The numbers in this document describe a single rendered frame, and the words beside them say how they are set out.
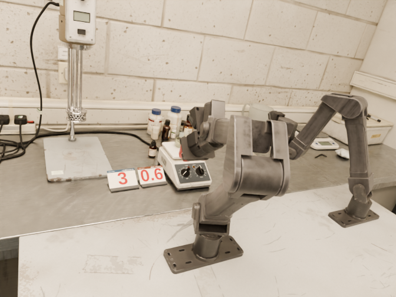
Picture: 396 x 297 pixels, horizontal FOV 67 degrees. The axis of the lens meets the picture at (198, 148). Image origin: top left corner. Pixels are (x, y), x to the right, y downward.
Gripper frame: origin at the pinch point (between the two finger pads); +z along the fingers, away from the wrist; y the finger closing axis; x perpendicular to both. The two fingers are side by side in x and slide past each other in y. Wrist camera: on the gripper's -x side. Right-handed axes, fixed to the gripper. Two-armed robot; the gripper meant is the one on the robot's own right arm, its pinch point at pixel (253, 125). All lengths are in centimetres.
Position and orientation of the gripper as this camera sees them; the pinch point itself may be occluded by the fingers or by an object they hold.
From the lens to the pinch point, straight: 132.3
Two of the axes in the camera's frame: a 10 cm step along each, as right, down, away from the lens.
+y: -8.9, 0.2, -4.5
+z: -4.1, -4.5, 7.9
